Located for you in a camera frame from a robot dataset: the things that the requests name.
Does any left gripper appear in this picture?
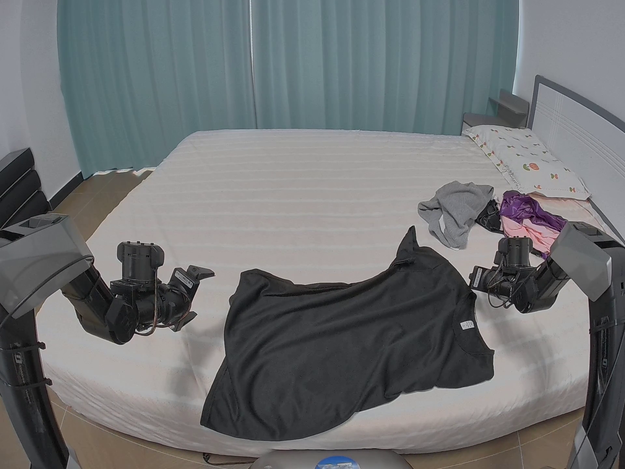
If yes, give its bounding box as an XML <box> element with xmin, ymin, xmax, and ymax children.
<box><xmin>157</xmin><ymin>264</ymin><xmax>217</xmax><ymax>324</ymax></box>

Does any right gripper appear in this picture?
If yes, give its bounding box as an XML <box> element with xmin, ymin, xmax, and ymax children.
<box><xmin>468</xmin><ymin>266</ymin><xmax>495</xmax><ymax>296</ymax></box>

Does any black T-shirt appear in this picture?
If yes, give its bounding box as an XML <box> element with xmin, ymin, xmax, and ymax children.
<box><xmin>200</xmin><ymin>225</ymin><xmax>496</xmax><ymax>443</ymax></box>

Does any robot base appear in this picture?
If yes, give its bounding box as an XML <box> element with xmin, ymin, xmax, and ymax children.
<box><xmin>248</xmin><ymin>448</ymin><xmax>407</xmax><ymax>469</ymax></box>

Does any bed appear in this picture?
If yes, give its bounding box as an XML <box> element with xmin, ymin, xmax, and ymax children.
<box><xmin>36</xmin><ymin>75</ymin><xmax>625</xmax><ymax>458</ymax></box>

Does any small black garment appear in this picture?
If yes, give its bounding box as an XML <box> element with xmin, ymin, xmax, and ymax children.
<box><xmin>474</xmin><ymin>199</ymin><xmax>504</xmax><ymax>236</ymax></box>

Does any pink garment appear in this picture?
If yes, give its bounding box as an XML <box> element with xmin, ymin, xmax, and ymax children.
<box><xmin>501</xmin><ymin>215</ymin><xmax>563</xmax><ymax>258</ymax></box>

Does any grey garment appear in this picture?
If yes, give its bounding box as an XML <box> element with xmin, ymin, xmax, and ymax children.
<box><xmin>417</xmin><ymin>180</ymin><xmax>495</xmax><ymax>251</ymax></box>

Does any purple garment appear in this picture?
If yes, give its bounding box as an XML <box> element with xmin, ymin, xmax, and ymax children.
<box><xmin>498</xmin><ymin>189</ymin><xmax>570</xmax><ymax>231</ymax></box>

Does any white printed pillow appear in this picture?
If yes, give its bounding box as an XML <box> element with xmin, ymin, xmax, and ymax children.
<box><xmin>461</xmin><ymin>123</ymin><xmax>593</xmax><ymax>200</ymax></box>

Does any grey bedside table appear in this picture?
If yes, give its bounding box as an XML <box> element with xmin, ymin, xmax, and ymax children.
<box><xmin>461</xmin><ymin>89</ymin><xmax>531</xmax><ymax>131</ymax></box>

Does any black chest of drawers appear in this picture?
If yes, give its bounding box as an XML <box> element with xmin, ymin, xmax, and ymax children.
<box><xmin>0</xmin><ymin>148</ymin><xmax>52</xmax><ymax>229</ymax></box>

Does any blue-green curtain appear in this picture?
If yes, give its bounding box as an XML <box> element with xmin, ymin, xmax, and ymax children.
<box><xmin>57</xmin><ymin>0</ymin><xmax>257</xmax><ymax>178</ymax></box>
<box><xmin>249</xmin><ymin>0</ymin><xmax>519</xmax><ymax>138</ymax></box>

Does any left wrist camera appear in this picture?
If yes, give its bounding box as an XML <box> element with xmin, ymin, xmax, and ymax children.
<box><xmin>169</xmin><ymin>312</ymin><xmax>199</xmax><ymax>334</ymax></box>

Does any black cable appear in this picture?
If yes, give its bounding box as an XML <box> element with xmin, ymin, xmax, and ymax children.
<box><xmin>201</xmin><ymin>451</ymin><xmax>256</xmax><ymax>469</ymax></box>

